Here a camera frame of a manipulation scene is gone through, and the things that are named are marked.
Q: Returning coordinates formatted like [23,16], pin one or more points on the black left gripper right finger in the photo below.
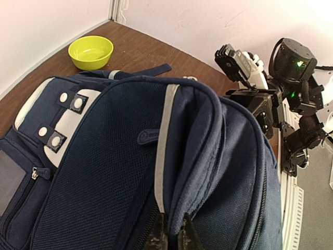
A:
[183,234]

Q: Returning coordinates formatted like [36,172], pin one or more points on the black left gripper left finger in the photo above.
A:
[157,234]

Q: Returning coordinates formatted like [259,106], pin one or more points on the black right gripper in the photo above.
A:
[265,105]

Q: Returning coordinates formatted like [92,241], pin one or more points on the navy blue student backpack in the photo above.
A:
[90,157]

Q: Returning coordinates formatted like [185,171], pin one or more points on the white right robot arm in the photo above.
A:
[285,96]

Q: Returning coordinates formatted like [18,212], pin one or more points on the lime green bowl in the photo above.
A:
[90,52]

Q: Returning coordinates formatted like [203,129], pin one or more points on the front aluminium rail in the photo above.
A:
[306,202]

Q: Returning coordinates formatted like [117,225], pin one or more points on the left aluminium frame post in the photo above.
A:
[117,9]

